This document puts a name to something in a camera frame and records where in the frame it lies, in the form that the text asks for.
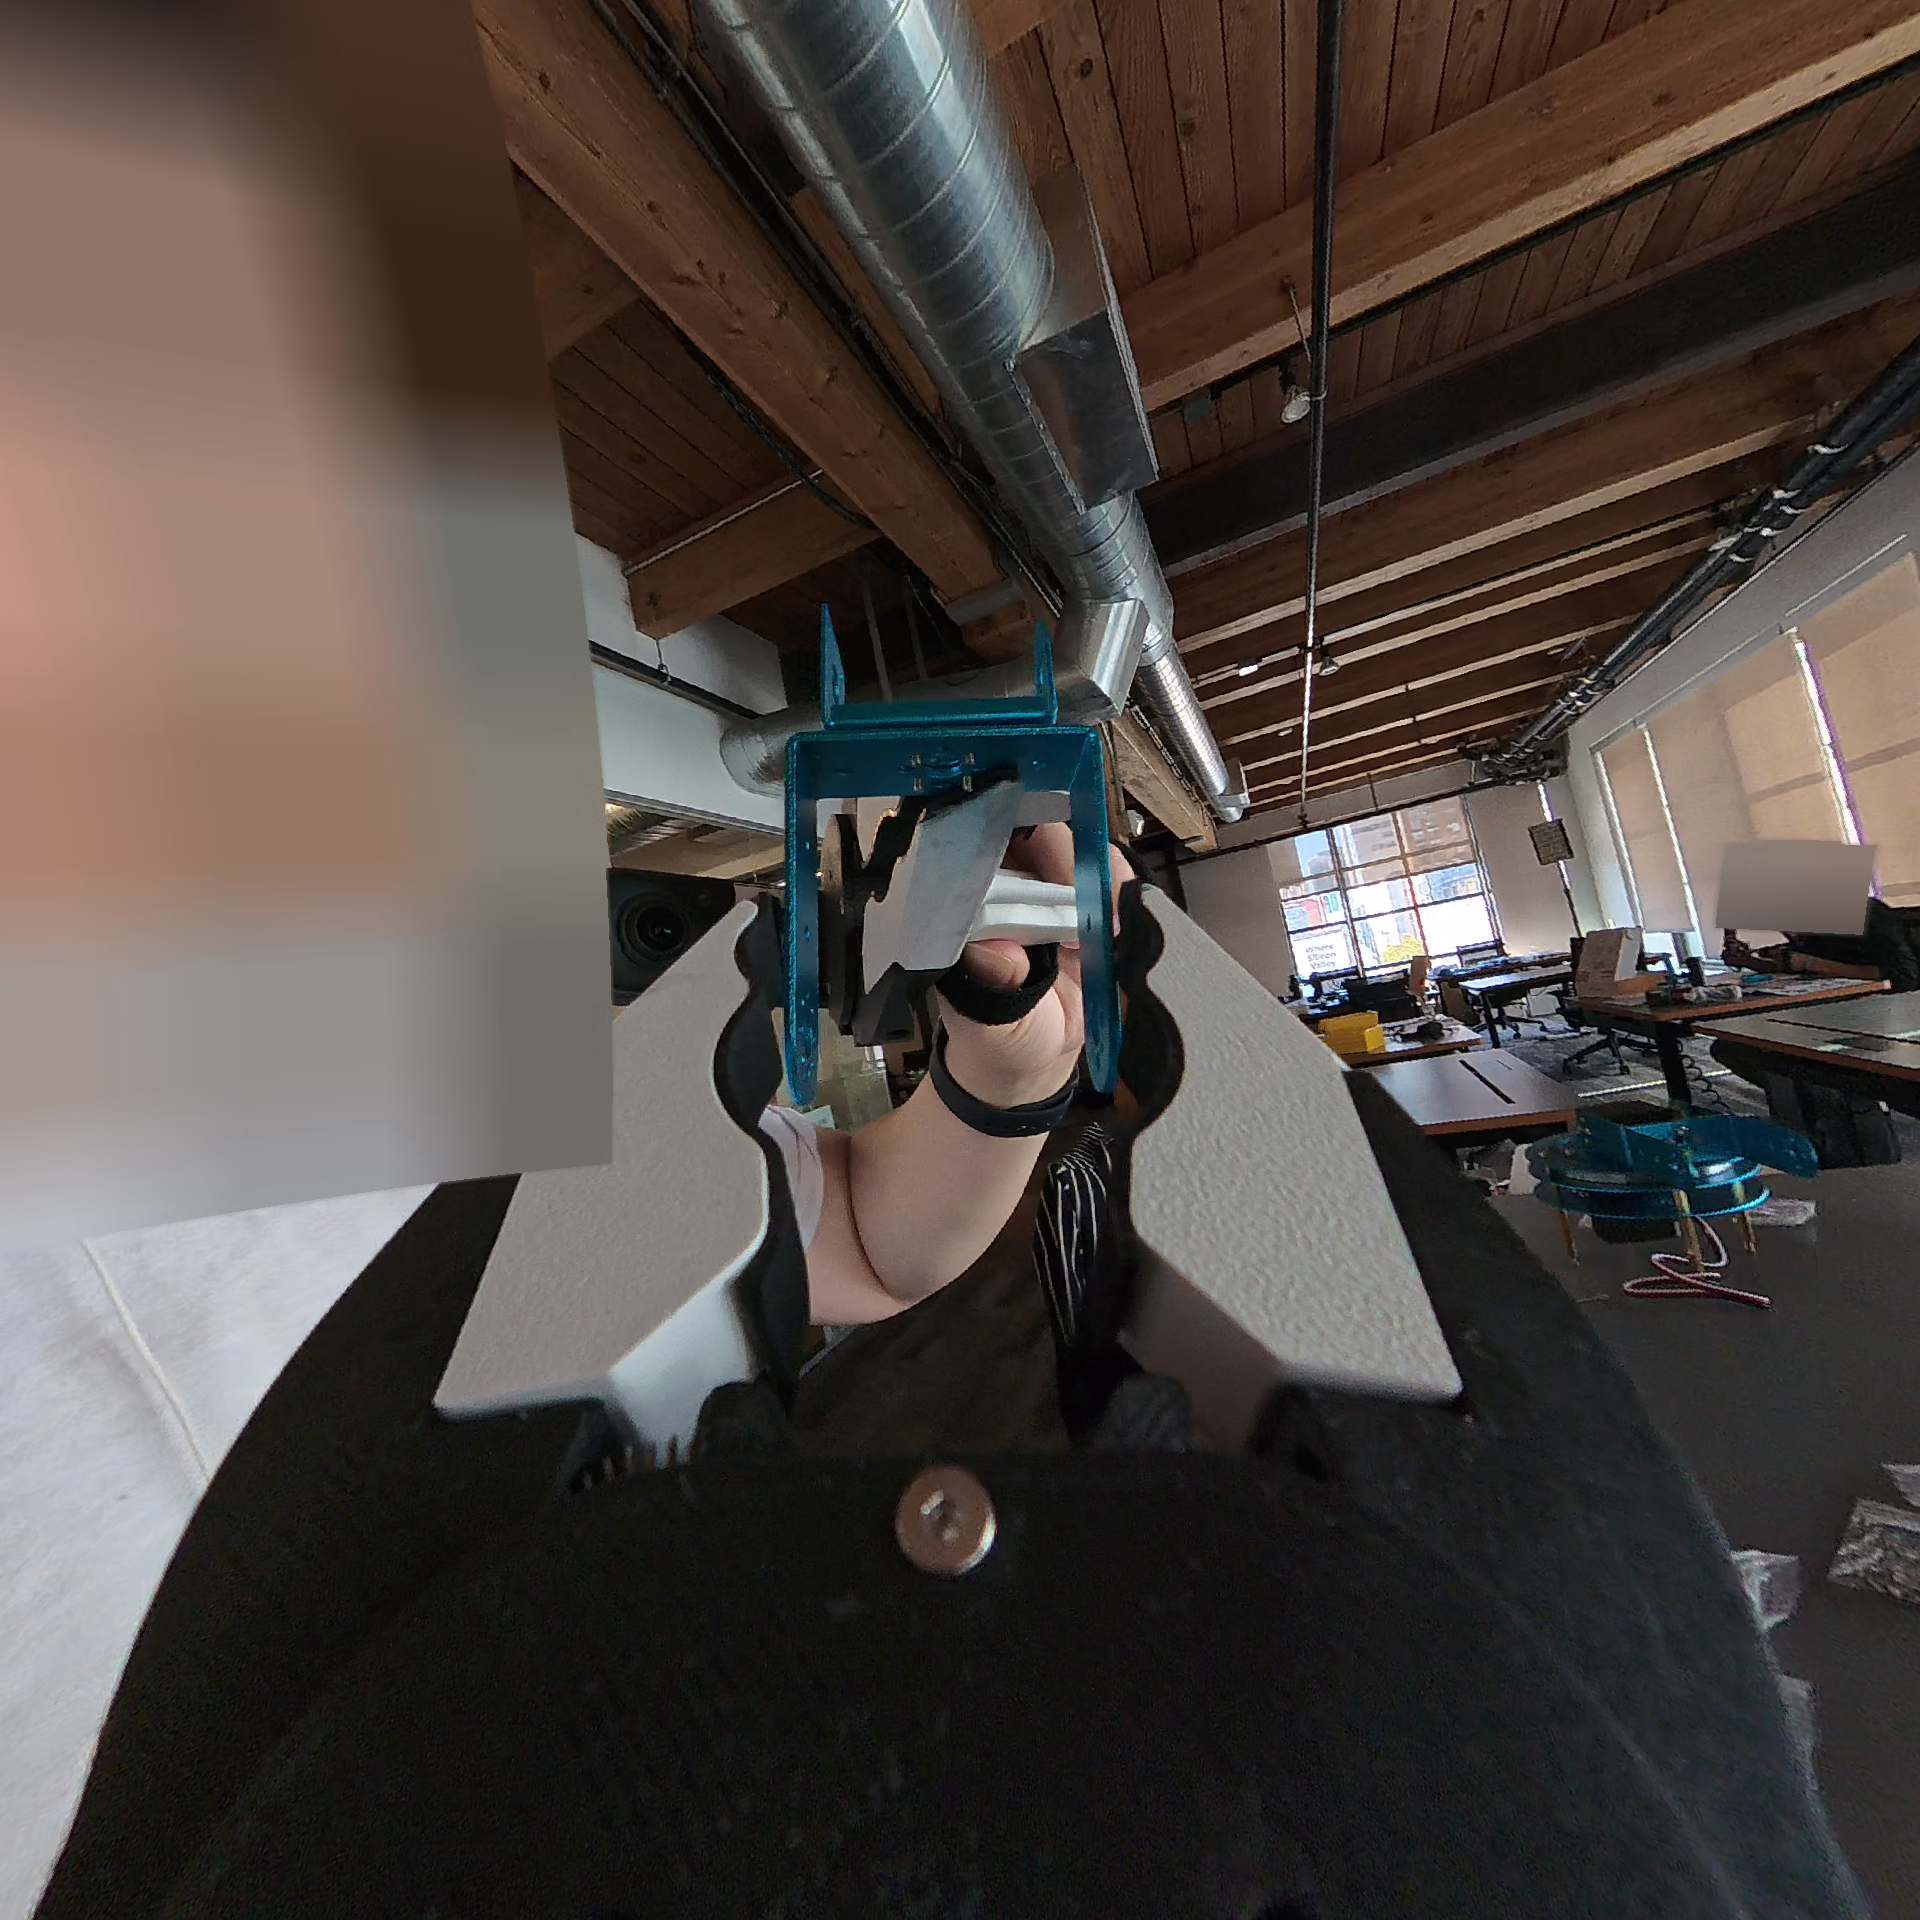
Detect silver ventilation duct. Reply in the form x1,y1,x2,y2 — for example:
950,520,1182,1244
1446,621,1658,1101
687,0,1255,824

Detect brown office desk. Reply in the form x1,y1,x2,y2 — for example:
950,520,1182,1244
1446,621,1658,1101
1340,1047,1587,1139

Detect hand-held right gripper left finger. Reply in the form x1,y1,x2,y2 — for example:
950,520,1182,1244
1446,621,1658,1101
435,895,824,1451

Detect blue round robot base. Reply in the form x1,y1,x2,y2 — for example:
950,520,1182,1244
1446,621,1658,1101
1527,1101,1820,1271

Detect black white striped cloth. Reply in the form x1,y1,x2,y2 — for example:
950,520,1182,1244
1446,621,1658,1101
1030,1126,1125,1347

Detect white shirt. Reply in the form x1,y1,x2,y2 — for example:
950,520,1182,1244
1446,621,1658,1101
0,1107,829,1920

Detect beige roller blinds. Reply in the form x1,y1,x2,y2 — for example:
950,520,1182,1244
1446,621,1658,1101
1594,551,1920,935

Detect large window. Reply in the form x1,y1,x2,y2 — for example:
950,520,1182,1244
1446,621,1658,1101
1279,795,1491,981

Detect person's left forearm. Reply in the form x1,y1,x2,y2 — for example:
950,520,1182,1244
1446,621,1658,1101
814,1107,1125,1328

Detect bundle of black ceiling pipes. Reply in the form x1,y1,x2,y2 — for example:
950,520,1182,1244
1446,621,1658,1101
1476,343,1920,783

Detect red white black cable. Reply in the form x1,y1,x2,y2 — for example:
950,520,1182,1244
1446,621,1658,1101
1623,1251,1776,1318

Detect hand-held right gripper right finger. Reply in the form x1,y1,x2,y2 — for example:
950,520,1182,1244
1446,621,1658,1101
1112,883,1466,1454

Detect cardboard box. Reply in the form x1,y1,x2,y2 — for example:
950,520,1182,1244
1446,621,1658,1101
1573,926,1671,1001

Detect long office desk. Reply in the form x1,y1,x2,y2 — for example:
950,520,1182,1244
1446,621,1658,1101
1558,972,1895,1103

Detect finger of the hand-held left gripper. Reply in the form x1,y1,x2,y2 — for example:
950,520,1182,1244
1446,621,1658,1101
835,788,1039,1047

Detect grey desk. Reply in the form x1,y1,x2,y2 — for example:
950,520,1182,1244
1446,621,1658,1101
1476,1161,1920,1920

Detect blue metal bracket assembly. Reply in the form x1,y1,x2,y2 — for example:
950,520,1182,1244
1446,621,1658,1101
780,605,1130,1115

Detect black ceiling pipe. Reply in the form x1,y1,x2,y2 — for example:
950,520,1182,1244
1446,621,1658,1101
1293,0,1346,815

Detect person's left hand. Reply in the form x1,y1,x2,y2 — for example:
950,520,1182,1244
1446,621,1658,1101
941,819,1119,1144

